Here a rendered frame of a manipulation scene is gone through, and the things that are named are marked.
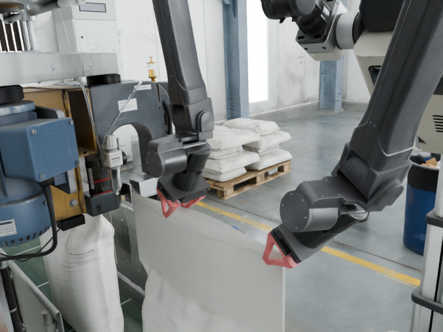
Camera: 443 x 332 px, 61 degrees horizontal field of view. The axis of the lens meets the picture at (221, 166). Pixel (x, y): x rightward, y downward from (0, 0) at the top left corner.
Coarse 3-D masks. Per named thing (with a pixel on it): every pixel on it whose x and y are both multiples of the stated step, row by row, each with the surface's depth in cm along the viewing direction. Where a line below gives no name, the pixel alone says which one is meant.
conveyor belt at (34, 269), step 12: (36, 240) 225; (12, 252) 212; (24, 252) 212; (24, 264) 199; (36, 264) 198; (36, 276) 187; (48, 288) 177; (120, 300) 165; (132, 300) 165; (132, 312) 157; (132, 324) 150
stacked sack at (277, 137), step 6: (276, 132) 443; (282, 132) 444; (264, 138) 419; (270, 138) 421; (276, 138) 428; (282, 138) 435; (288, 138) 445; (246, 144) 420; (252, 144) 414; (258, 144) 409; (264, 144) 412; (270, 144) 420; (276, 144) 432
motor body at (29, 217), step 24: (0, 120) 62; (24, 120) 66; (0, 168) 63; (0, 192) 64; (24, 192) 67; (0, 216) 64; (24, 216) 66; (48, 216) 71; (0, 240) 65; (24, 240) 67
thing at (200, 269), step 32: (160, 224) 90; (192, 224) 87; (224, 224) 79; (160, 256) 94; (192, 256) 81; (224, 256) 75; (256, 256) 70; (160, 288) 95; (192, 288) 84; (224, 288) 77; (256, 288) 72; (160, 320) 90; (192, 320) 84; (224, 320) 80; (256, 320) 74
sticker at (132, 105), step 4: (124, 100) 98; (132, 100) 99; (120, 104) 97; (128, 104) 99; (132, 104) 100; (136, 104) 101; (120, 108) 97; (124, 108) 98; (128, 108) 99; (132, 108) 100; (136, 108) 101
